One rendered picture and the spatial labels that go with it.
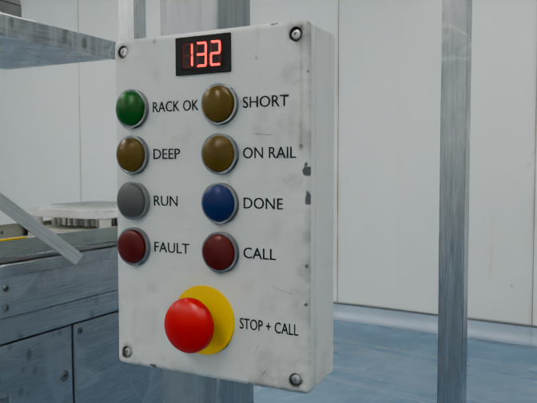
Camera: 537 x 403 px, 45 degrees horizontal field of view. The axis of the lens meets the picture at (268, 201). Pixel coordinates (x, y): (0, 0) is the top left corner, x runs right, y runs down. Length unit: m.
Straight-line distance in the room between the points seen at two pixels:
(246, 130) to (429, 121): 3.51
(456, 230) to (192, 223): 1.17
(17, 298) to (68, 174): 4.45
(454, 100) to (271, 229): 1.18
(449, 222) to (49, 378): 0.96
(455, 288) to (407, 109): 2.49
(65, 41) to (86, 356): 0.69
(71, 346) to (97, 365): 0.10
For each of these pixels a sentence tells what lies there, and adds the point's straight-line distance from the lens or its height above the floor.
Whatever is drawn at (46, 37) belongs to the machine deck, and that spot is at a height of 1.21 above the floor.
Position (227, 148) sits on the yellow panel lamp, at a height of 0.98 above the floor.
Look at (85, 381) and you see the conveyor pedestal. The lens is 1.57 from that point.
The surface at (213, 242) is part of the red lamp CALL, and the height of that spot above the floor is 0.91.
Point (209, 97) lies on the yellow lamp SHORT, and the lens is 0.48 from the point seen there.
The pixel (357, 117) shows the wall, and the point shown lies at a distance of 4.14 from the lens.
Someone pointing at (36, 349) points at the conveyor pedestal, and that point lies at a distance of 1.45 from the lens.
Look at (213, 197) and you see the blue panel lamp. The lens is 0.47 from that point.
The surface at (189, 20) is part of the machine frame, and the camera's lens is 0.58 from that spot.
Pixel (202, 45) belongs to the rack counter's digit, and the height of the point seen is 1.05.
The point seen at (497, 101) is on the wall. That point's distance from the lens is 3.87.
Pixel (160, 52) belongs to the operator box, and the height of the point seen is 1.05.
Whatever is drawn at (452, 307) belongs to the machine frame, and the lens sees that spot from 1.64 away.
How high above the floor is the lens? 0.97
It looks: 3 degrees down
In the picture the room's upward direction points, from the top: straight up
